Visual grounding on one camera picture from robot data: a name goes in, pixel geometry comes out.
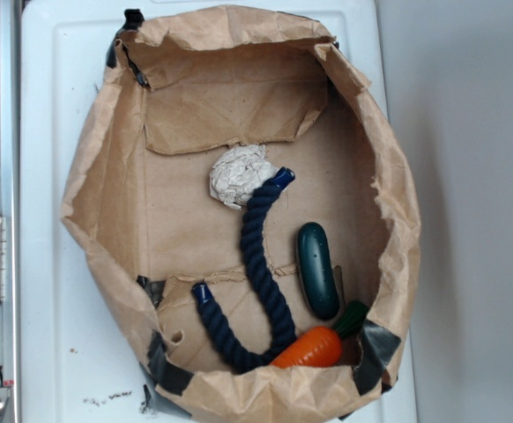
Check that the white paper ball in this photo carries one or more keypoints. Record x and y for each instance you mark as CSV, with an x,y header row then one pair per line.
x,y
237,173

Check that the brown paper bag tray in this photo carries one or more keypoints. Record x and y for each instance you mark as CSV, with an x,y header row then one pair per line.
x,y
178,92

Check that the dark green toy cucumber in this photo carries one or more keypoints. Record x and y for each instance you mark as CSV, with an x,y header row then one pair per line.
x,y
316,274

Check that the orange toy carrot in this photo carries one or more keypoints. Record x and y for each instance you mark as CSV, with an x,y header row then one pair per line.
x,y
322,346

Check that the aluminium frame rail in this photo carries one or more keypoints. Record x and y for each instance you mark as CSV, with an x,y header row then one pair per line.
x,y
10,25

